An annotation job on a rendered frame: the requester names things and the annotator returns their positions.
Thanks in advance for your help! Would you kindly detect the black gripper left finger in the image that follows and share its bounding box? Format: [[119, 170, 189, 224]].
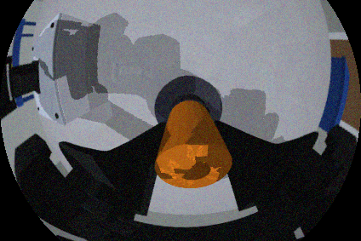
[[59, 123, 166, 215]]

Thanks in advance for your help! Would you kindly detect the orange knob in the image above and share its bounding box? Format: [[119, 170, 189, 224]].
[[154, 101, 232, 188]]

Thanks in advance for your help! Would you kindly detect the dark round pedestal with shaft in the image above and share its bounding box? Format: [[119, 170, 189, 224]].
[[154, 76, 222, 125]]

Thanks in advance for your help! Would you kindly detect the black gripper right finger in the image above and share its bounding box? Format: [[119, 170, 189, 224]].
[[215, 120, 318, 211]]

